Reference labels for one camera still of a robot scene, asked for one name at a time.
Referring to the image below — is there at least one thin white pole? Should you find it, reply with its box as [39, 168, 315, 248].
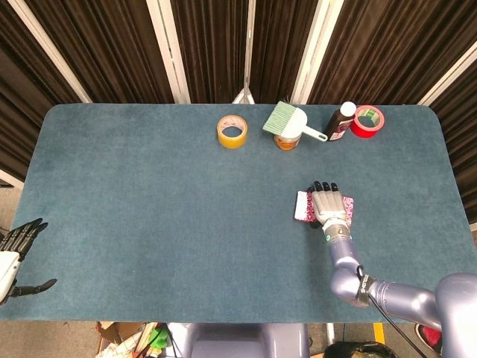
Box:
[231, 0, 257, 105]

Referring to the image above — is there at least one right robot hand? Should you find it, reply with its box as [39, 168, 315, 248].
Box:
[306, 180, 350, 230]

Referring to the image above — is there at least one red shoe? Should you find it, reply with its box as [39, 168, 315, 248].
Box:
[414, 322, 443, 352]

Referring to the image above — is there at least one yellow tape roll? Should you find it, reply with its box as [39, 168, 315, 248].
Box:
[216, 114, 249, 150]

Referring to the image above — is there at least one black bag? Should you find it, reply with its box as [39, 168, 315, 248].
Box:
[323, 339, 402, 358]

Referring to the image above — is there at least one cardboard box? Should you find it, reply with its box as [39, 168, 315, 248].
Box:
[95, 321, 148, 358]

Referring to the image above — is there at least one white frame post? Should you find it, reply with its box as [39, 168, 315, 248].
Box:
[290, 0, 344, 105]
[146, 0, 192, 104]
[417, 48, 477, 107]
[7, 0, 93, 104]

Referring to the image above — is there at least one green plastic object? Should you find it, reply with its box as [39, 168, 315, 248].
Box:
[148, 323, 169, 351]

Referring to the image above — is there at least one pink patterned card deck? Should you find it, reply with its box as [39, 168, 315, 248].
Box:
[292, 189, 318, 224]
[341, 195, 356, 229]

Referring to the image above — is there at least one dark bottle with white cap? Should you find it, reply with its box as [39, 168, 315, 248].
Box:
[324, 101, 358, 142]

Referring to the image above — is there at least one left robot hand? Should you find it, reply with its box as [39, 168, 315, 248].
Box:
[0, 218, 58, 306]

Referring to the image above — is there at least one black arm strap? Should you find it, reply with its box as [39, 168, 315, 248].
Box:
[355, 273, 375, 307]

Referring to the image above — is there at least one clear jar of rubber bands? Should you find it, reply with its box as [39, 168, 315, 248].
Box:
[274, 134, 301, 151]

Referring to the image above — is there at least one blue felt table cover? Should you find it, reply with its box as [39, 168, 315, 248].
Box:
[0, 103, 477, 324]

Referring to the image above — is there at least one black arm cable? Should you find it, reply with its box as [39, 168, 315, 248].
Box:
[356, 264, 428, 358]

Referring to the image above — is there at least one mint green hand brush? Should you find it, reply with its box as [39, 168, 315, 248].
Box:
[262, 97, 329, 142]

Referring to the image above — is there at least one grey robot torso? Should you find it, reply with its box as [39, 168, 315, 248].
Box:
[167, 322, 312, 358]

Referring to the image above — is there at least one red tape roll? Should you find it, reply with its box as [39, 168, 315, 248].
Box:
[349, 104, 385, 139]

